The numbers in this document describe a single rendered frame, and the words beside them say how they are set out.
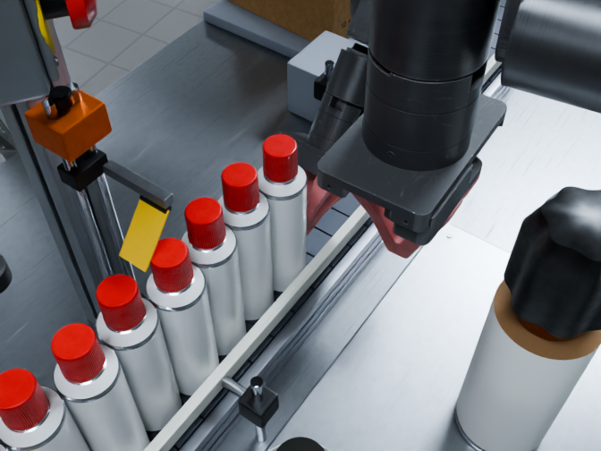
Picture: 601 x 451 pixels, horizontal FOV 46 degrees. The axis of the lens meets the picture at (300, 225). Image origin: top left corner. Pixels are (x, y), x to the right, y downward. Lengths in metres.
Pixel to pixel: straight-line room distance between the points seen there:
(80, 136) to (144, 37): 2.23
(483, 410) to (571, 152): 0.53
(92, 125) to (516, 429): 0.44
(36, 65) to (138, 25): 2.44
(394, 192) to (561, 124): 0.80
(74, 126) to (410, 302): 0.43
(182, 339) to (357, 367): 0.20
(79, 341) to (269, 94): 0.66
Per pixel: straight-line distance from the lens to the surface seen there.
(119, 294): 0.57
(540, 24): 0.30
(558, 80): 0.31
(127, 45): 2.75
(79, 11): 0.41
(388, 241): 0.45
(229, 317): 0.71
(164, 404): 0.69
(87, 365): 0.56
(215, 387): 0.71
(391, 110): 0.35
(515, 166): 1.05
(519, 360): 0.59
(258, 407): 0.69
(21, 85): 0.42
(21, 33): 0.40
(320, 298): 0.81
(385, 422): 0.73
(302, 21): 1.20
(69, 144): 0.55
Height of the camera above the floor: 1.54
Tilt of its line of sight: 49 degrees down
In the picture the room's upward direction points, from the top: straight up
